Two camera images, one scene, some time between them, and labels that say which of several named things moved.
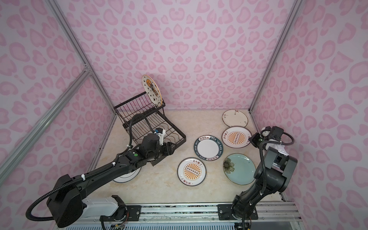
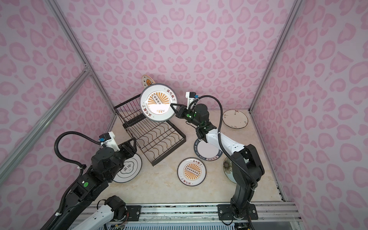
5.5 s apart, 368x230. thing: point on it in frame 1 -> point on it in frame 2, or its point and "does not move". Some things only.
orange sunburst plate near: x=191 y=171 does not move
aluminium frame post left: x=54 y=6 does not move
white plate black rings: x=128 y=177 does not move
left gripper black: x=169 y=150 -> x=132 y=150
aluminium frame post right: x=263 y=80 does not move
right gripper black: x=254 y=139 -> x=183 y=111
